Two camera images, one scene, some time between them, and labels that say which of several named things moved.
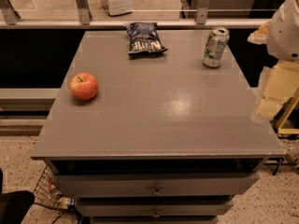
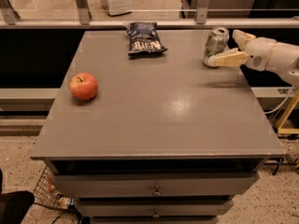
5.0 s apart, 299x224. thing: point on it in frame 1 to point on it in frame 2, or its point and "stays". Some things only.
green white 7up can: [215, 47] stays
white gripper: [285, 32] to [258, 54]
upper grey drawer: [157, 184] stays
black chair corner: [15, 205] stays
